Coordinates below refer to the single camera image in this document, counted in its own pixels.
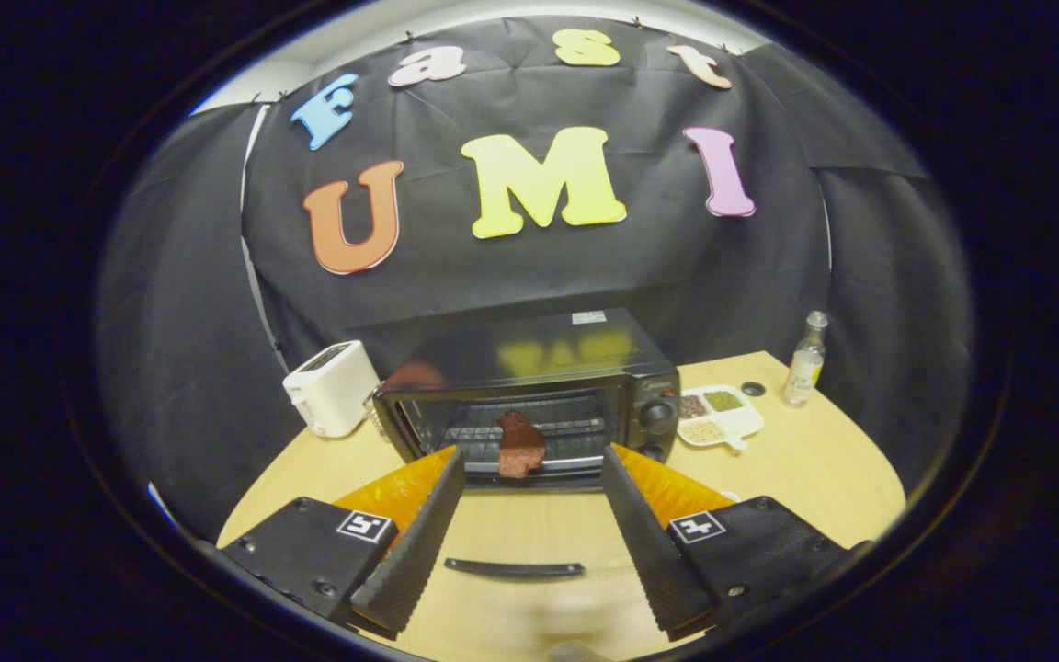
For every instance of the black toaster oven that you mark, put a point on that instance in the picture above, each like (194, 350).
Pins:
(539, 354)

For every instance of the white bread toaster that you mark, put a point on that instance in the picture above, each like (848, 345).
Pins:
(336, 391)

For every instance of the white divided spice plate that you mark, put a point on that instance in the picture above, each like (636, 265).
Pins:
(743, 422)

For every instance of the brown meat patty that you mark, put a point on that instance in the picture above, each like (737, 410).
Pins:
(520, 450)

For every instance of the clear glass bottle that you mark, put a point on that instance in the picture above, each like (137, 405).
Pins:
(803, 372)

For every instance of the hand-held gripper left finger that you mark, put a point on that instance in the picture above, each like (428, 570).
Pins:
(417, 547)

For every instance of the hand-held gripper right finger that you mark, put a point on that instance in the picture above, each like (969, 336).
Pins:
(647, 542)

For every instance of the small black bottle cap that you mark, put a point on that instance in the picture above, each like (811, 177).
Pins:
(753, 389)

